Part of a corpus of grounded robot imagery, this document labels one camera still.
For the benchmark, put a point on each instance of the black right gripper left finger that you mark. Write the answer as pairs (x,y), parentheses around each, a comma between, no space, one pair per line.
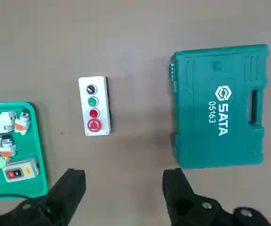
(55,202)

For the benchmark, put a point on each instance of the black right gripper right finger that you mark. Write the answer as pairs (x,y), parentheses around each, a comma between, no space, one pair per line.
(175,188)

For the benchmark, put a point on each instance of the red emergency stop button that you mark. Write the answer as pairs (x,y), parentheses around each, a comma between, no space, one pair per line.
(94,125)

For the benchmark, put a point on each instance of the white button box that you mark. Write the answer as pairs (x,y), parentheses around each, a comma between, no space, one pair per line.
(82,106)

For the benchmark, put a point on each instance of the red flat push button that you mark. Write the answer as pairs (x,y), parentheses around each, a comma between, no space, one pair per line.
(94,113)

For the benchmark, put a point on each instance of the green round push button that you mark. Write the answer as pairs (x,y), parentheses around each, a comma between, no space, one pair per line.
(93,101)

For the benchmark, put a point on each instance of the green plastic tray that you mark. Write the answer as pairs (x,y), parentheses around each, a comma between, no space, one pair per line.
(35,143)

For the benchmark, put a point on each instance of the green plastic tool case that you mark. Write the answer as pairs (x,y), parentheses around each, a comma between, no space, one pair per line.
(196,106)

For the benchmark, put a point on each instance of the grey two-button switch box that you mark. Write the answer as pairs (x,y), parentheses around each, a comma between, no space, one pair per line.
(20,170)

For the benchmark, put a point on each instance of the black selector switch knob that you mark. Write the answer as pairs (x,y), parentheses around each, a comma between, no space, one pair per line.
(91,89)

